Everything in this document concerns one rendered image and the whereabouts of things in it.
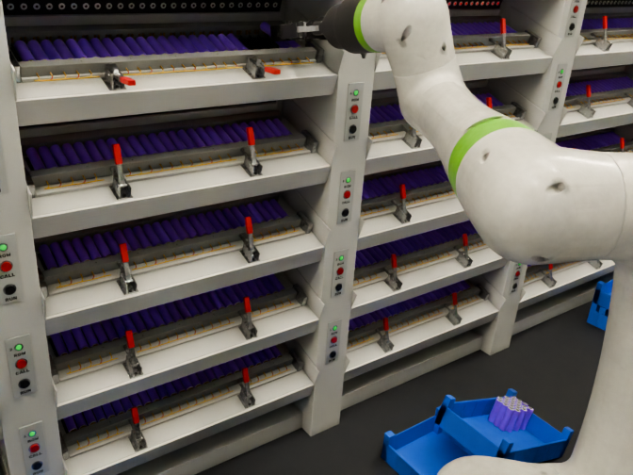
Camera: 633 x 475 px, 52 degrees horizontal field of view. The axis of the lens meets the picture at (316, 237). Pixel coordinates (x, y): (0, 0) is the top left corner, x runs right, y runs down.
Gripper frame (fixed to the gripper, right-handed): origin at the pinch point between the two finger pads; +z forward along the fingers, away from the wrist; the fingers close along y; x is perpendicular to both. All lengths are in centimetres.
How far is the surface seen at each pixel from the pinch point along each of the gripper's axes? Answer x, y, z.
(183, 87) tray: 8.5, 24.7, -4.1
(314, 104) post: 14.5, -8.8, 4.8
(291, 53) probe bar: 3.9, -0.4, -0.4
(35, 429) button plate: 68, 56, 8
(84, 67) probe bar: 4.3, 39.8, -0.2
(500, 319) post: 87, -80, 12
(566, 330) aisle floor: 101, -114, 11
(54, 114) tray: 11.1, 46.3, -2.8
